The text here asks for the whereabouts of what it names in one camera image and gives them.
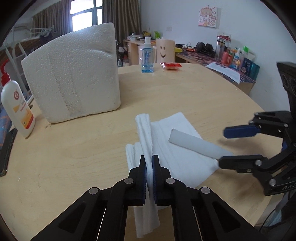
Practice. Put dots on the red snack packet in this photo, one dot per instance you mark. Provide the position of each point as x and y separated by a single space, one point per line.
171 65

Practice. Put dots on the anime wall picture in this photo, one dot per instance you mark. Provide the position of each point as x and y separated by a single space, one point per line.
208 17

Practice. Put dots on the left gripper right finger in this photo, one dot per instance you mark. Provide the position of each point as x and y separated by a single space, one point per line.
199 214

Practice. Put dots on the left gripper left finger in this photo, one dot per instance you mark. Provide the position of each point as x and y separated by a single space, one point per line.
100 214

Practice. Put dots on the left brown curtain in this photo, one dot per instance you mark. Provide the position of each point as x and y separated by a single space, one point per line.
57 16

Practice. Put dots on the white lotion pump bottle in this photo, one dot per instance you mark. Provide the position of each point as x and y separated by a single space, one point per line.
16 105

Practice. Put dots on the right brown curtain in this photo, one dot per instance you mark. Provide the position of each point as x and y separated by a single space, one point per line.
125 15

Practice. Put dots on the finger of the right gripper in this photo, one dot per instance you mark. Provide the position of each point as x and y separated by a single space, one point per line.
241 131
244 163

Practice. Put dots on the white printed paper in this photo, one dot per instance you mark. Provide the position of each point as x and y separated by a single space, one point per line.
235 76

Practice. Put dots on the wooden smiley chair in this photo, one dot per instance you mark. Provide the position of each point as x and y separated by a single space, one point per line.
165 50

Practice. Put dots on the white paper towel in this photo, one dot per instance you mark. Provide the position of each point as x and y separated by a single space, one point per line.
185 165

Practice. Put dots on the glass balcony door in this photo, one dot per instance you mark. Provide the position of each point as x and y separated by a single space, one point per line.
85 13

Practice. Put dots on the wooden desk with drawers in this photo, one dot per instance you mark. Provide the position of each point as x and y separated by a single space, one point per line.
134 51

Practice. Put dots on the blue spray bottle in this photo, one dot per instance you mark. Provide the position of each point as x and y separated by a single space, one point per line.
147 64

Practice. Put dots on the brown curtain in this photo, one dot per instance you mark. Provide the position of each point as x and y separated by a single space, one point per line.
57 16
125 15

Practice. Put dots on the metal bunk bed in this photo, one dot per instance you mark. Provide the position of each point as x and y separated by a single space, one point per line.
17 49

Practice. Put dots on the white styrofoam box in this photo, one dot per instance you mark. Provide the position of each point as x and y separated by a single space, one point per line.
75 75

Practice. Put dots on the black smartphone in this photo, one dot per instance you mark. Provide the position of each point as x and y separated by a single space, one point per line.
6 150

